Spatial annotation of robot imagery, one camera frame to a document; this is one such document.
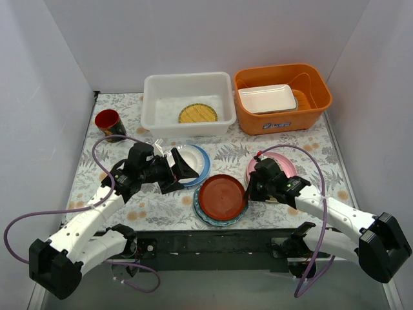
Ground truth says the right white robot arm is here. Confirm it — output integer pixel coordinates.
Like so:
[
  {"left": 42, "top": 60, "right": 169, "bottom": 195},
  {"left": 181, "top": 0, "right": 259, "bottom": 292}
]
[{"left": 245, "top": 158, "right": 412, "bottom": 283}]

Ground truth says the blue round plate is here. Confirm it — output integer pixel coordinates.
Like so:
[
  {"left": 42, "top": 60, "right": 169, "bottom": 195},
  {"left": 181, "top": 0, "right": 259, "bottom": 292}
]
[{"left": 181, "top": 144, "right": 211, "bottom": 187}]

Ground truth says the white rectangular tray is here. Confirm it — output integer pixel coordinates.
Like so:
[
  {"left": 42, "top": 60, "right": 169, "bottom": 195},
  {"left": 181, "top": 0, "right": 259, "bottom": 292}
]
[{"left": 238, "top": 84, "right": 298, "bottom": 114}]

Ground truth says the red-brown fluted plate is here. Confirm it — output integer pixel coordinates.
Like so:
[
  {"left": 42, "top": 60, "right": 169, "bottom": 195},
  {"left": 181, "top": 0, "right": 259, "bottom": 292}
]
[{"left": 198, "top": 174, "right": 247, "bottom": 221}]

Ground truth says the red and black mug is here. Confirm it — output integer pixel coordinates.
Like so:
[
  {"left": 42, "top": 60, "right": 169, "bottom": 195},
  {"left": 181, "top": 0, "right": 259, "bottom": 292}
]
[{"left": 94, "top": 109, "right": 126, "bottom": 143}]

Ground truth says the round woven bamboo plate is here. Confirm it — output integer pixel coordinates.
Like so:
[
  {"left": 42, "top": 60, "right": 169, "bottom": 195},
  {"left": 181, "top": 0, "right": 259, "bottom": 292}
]
[{"left": 178, "top": 103, "right": 218, "bottom": 123}]

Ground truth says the teal scalloped plate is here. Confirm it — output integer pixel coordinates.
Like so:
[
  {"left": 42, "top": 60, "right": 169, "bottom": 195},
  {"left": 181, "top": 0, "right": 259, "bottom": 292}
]
[{"left": 193, "top": 187, "right": 248, "bottom": 227}]

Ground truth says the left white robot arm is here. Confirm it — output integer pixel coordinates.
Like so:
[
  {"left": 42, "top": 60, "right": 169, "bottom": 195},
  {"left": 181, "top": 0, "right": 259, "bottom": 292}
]
[{"left": 28, "top": 142, "right": 199, "bottom": 300}]

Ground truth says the pink round plate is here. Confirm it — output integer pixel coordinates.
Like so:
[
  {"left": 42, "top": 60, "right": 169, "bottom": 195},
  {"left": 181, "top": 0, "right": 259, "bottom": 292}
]
[{"left": 245, "top": 152, "right": 297, "bottom": 181}]

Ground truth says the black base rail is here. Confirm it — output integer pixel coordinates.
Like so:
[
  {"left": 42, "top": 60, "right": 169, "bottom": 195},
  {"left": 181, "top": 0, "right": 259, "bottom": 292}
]
[{"left": 57, "top": 227, "right": 327, "bottom": 272}]

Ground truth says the floral patterned table mat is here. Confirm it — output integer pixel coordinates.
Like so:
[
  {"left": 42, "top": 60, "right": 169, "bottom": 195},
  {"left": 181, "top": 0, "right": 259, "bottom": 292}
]
[{"left": 62, "top": 92, "right": 359, "bottom": 233}]

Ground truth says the white deep plate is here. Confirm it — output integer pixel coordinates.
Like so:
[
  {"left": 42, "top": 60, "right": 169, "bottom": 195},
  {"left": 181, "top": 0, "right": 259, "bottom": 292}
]
[{"left": 176, "top": 145, "right": 200, "bottom": 171}]

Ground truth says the white plastic bin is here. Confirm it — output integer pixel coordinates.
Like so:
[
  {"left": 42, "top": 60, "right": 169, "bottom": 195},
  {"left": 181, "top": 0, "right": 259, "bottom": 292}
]
[{"left": 140, "top": 72, "right": 236, "bottom": 138}]

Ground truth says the cream round plate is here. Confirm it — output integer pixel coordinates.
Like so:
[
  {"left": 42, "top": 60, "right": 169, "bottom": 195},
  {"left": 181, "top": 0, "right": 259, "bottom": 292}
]
[{"left": 245, "top": 172, "right": 279, "bottom": 204}]

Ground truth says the orange plastic tub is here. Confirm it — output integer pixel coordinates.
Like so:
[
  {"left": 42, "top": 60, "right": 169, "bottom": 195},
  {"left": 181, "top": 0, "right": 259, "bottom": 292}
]
[{"left": 234, "top": 63, "right": 332, "bottom": 136}]

